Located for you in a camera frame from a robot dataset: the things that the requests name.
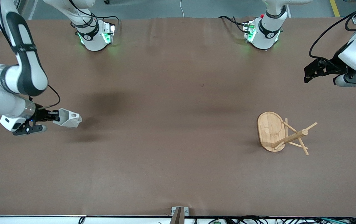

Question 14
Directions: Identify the black right base cable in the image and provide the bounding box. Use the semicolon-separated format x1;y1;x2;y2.
89;14;122;30

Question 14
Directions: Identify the grey metal camera mount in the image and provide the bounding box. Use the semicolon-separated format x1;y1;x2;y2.
169;206;189;224

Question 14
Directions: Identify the wooden cup rack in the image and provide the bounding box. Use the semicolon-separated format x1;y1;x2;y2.
257;111;318;156

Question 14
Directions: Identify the aluminium frame profile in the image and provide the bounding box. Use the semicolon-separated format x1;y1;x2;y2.
13;0;29;20

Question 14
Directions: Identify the brown table cover sheet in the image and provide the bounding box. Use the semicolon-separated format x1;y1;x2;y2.
0;17;356;217

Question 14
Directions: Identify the white faceted cup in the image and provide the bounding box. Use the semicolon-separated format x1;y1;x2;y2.
53;108;83;129

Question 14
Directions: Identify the black left base cable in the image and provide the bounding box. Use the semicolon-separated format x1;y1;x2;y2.
219;15;248;33

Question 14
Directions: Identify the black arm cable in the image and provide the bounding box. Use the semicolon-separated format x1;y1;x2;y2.
30;84;61;110
309;1;356;60

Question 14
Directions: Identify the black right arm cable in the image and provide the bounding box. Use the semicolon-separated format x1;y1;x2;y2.
30;84;61;110

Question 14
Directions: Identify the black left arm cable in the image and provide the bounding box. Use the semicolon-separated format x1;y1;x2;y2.
309;1;356;60

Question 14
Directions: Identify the black base cable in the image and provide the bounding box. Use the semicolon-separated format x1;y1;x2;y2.
219;15;248;33
89;14;122;30

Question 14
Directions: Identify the white table edge rail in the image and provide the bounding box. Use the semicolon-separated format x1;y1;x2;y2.
0;216;356;224

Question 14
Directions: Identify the black cable bundle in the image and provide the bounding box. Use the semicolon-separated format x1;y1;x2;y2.
207;216;356;224

